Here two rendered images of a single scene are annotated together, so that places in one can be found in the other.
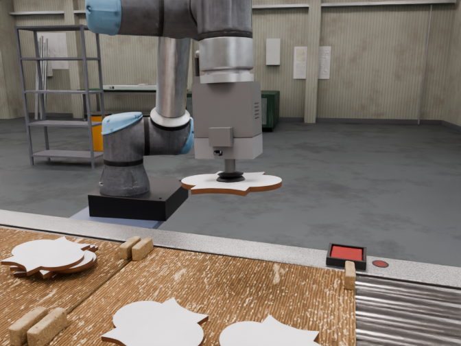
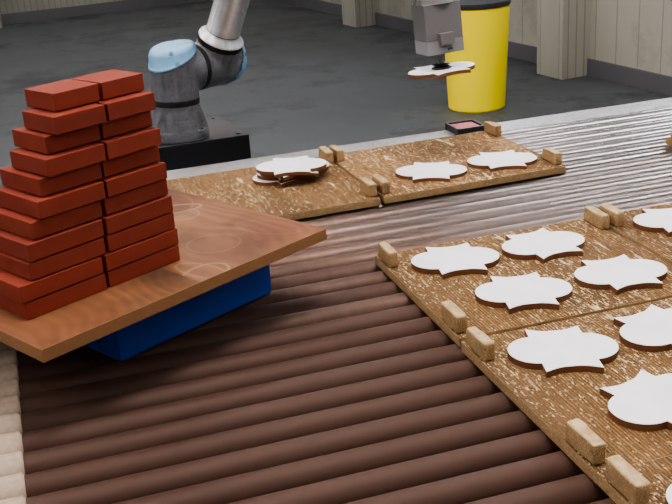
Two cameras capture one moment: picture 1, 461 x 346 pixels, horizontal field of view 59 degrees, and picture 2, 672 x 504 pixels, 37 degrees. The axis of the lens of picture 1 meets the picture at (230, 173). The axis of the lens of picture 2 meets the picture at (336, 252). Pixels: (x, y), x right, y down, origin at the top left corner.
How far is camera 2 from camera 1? 1.80 m
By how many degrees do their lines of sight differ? 33
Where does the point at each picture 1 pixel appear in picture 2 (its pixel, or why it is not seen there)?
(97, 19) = not seen: outside the picture
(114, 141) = (181, 77)
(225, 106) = (445, 18)
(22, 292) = (311, 189)
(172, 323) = (438, 167)
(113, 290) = (365, 172)
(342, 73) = not seen: outside the picture
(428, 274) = (523, 124)
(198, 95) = (428, 13)
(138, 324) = (421, 172)
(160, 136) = (221, 64)
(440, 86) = not seen: outside the picture
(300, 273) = (458, 138)
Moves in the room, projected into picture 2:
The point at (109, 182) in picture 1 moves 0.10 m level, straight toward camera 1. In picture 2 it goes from (180, 128) to (209, 132)
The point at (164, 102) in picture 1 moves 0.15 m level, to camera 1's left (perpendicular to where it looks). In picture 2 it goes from (231, 23) to (176, 32)
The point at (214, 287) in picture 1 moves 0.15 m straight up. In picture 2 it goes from (422, 155) to (420, 89)
